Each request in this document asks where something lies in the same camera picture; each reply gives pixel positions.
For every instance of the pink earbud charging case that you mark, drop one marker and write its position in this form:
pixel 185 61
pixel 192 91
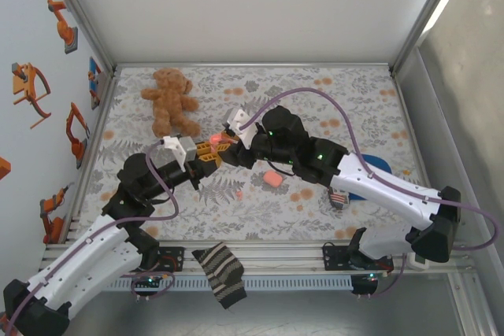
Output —
pixel 272 178

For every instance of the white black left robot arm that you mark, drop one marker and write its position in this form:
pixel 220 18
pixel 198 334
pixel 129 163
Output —
pixel 94 249

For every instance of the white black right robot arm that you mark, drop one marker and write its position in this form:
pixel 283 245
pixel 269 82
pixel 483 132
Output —
pixel 386 190

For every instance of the brown teddy bear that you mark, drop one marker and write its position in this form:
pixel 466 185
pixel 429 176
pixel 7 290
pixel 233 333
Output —
pixel 169 100

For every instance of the stars and stripes pouch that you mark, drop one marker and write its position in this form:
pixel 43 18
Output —
pixel 338 200

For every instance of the floral printed tablecloth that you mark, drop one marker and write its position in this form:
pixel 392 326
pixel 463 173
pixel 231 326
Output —
pixel 275 218

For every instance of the blue round object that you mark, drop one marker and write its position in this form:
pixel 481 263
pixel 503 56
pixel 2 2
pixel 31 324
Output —
pixel 378 162

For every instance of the left controller board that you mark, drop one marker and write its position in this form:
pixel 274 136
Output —
pixel 149 281

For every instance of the controller board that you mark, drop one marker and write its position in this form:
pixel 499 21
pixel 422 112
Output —
pixel 370 277
pixel 149 281

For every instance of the black beige striped sock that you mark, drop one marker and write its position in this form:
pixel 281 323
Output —
pixel 220 273

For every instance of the right controller board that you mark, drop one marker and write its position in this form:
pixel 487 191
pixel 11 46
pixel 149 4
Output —
pixel 370 277

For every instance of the small white device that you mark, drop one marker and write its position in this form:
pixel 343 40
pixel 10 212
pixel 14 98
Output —
pixel 418 262

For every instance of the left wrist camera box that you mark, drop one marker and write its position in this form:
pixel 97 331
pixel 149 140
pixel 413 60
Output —
pixel 189 147

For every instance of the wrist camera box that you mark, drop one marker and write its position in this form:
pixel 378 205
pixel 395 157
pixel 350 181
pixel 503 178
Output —
pixel 242 123
pixel 189 147

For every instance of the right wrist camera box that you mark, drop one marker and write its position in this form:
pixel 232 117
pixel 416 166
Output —
pixel 242 123

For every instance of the aluminium cell frame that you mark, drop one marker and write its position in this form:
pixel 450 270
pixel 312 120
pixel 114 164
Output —
pixel 252 64

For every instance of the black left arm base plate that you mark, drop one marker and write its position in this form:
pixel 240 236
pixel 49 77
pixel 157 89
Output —
pixel 175 259

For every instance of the blue orange wall sticker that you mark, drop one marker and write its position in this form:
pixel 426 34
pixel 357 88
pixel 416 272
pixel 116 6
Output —
pixel 94 76

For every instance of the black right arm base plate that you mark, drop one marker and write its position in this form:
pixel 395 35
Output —
pixel 334 257

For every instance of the orange block wall sticker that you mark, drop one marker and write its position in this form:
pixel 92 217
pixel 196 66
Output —
pixel 4 168

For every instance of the orange gripper wall sticker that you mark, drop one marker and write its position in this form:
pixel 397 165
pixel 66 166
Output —
pixel 21 84

